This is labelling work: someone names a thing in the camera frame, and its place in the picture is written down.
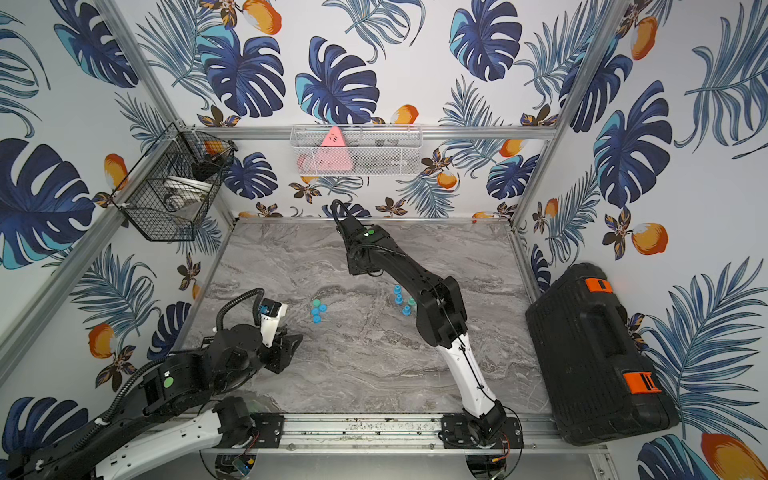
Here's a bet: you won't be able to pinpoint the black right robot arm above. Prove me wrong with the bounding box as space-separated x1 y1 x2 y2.
337 217 507 446

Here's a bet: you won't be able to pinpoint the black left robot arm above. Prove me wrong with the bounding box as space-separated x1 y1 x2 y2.
1 325 303 479

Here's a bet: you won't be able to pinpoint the pink triangular object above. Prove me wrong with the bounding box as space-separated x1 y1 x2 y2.
310 126 354 173

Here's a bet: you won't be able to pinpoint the black plastic tool case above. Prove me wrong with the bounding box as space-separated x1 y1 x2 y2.
526 263 680 446

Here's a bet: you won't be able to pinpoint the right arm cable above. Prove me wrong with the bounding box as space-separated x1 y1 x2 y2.
329 199 355 232

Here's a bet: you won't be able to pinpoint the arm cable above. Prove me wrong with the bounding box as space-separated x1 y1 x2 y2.
329 199 355 232
215 287 266 334

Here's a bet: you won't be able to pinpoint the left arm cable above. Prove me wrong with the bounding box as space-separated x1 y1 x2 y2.
215 287 266 334

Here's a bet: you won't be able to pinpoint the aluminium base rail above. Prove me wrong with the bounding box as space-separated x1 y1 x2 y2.
119 411 607 455

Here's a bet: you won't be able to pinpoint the clear wall shelf basket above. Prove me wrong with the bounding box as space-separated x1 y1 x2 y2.
290 124 423 176

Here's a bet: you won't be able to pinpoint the white items in wire basket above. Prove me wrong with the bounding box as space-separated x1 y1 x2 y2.
162 177 212 222

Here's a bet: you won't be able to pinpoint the black wire basket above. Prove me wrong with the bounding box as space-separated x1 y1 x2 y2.
109 124 237 242

